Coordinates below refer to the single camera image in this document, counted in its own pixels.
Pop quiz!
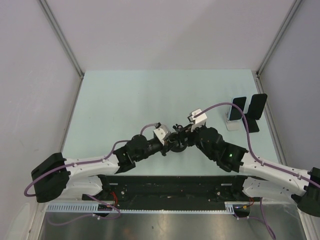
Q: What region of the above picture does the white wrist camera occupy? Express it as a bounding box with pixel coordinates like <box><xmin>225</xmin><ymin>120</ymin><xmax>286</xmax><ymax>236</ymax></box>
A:
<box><xmin>187</xmin><ymin>108</ymin><xmax>208</xmax><ymax>128</ymax></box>
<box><xmin>153</xmin><ymin>124</ymin><xmax>171</xmax><ymax>146</ymax></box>

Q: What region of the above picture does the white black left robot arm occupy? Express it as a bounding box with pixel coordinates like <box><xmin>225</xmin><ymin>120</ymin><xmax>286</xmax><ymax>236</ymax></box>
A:
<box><xmin>31</xmin><ymin>132</ymin><xmax>187</xmax><ymax>203</ymax></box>

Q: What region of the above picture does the purple cable lower right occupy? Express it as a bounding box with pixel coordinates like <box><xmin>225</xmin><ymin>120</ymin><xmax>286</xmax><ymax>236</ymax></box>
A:
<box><xmin>246</xmin><ymin>197</ymin><xmax>277</xmax><ymax>240</ymax></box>

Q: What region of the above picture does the black round-base phone stand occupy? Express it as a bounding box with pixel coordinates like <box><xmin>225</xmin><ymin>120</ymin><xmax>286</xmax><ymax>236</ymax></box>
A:
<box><xmin>170</xmin><ymin>144</ymin><xmax>188</xmax><ymax>153</ymax></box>

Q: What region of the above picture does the aluminium corner frame post right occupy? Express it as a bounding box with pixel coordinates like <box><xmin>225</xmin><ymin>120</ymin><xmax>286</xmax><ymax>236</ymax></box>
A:
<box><xmin>255</xmin><ymin>0</ymin><xmax>305</xmax><ymax>77</ymax></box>

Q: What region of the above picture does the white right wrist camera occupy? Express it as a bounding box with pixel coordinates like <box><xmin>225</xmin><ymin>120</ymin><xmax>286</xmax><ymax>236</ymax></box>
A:
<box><xmin>187</xmin><ymin>108</ymin><xmax>208</xmax><ymax>128</ymax></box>

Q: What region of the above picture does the white phone stand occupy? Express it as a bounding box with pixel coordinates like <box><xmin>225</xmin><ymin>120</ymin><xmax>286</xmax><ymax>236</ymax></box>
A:
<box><xmin>225</xmin><ymin>112</ymin><xmax>242</xmax><ymax>131</ymax></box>

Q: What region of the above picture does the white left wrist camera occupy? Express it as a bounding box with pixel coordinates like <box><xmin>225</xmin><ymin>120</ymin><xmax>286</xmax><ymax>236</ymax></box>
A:
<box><xmin>153</xmin><ymin>124</ymin><xmax>171</xmax><ymax>146</ymax></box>

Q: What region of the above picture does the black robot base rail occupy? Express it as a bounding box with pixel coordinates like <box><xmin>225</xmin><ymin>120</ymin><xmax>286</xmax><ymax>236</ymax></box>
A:
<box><xmin>94</xmin><ymin>175</ymin><xmax>257</xmax><ymax>211</ymax></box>

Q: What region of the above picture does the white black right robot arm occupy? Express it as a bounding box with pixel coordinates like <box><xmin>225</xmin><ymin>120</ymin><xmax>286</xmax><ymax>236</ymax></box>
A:
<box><xmin>173</xmin><ymin>124</ymin><xmax>320</xmax><ymax>217</ymax></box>

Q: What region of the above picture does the black phone on black stand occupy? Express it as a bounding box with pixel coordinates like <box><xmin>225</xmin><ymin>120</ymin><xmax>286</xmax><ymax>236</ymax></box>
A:
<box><xmin>246</xmin><ymin>93</ymin><xmax>268</xmax><ymax>120</ymax></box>

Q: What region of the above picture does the purple cable lower left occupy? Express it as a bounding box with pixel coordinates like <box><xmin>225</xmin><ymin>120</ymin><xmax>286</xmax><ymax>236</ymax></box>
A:
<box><xmin>46</xmin><ymin>193</ymin><xmax>121</xmax><ymax>226</ymax></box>

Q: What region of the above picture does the black flat phone stand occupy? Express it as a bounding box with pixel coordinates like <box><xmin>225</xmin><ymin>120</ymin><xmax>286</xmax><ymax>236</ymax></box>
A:
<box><xmin>244</xmin><ymin>114</ymin><xmax>260</xmax><ymax>133</ymax></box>

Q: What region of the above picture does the white slotted cable duct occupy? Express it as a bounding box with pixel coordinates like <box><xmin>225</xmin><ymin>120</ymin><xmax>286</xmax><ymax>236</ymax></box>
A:
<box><xmin>46</xmin><ymin>201</ymin><xmax>237</xmax><ymax>215</ymax></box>

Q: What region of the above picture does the aluminium corner frame post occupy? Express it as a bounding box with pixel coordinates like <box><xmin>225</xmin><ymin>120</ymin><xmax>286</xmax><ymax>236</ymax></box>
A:
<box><xmin>255</xmin><ymin>0</ymin><xmax>305</xmax><ymax>77</ymax></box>
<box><xmin>37</xmin><ymin>0</ymin><xmax>84</xmax><ymax>79</ymax></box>

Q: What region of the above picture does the aluminium corner frame post left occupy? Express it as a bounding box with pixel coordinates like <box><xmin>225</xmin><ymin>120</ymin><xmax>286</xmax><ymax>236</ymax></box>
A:
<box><xmin>37</xmin><ymin>0</ymin><xmax>84</xmax><ymax>79</ymax></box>

